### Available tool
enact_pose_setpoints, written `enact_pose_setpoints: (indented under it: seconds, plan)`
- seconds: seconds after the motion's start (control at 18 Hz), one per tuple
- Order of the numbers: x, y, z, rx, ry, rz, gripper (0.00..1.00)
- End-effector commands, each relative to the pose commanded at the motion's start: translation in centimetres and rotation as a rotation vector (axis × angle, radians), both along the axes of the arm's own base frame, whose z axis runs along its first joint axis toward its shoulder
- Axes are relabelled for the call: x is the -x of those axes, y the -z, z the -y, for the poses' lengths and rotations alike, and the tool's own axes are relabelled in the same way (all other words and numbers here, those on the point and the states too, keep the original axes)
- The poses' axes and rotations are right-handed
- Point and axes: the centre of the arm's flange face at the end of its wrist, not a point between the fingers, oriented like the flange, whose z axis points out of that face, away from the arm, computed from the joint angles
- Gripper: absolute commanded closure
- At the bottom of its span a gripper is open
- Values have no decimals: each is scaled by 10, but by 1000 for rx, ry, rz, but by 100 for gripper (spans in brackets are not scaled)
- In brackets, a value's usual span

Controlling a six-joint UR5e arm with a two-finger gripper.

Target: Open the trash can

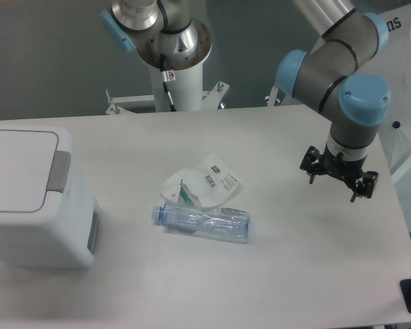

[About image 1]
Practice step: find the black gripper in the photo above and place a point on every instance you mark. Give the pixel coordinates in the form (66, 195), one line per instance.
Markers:
(344, 164)

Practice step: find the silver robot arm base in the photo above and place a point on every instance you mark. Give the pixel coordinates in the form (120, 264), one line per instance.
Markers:
(165, 34)

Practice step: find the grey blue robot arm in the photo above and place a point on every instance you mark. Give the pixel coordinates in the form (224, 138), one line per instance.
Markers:
(329, 83)

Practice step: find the white plastic trash can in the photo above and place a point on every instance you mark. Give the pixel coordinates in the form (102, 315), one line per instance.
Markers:
(59, 235)

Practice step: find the white trash can lid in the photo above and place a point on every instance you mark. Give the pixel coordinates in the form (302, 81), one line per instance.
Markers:
(33, 162)

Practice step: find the crushed clear plastic bottle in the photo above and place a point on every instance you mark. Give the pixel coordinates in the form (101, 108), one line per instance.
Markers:
(225, 224)

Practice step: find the torn white plastic wrapper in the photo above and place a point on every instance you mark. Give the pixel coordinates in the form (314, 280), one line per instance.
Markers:
(208, 184)

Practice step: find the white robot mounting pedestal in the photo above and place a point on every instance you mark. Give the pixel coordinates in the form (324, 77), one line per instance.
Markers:
(180, 90)

